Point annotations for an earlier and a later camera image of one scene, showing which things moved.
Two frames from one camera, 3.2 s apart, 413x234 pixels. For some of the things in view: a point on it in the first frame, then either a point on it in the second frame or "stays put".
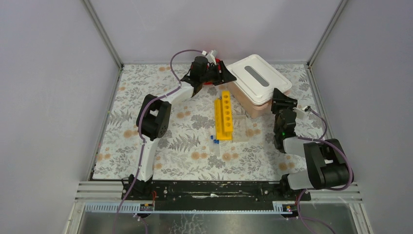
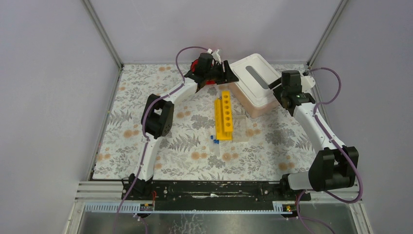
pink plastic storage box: [254, 110] stays put
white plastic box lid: [256, 79] stays put
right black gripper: [279, 101] -> [276, 90]
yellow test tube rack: [223, 116] stays put
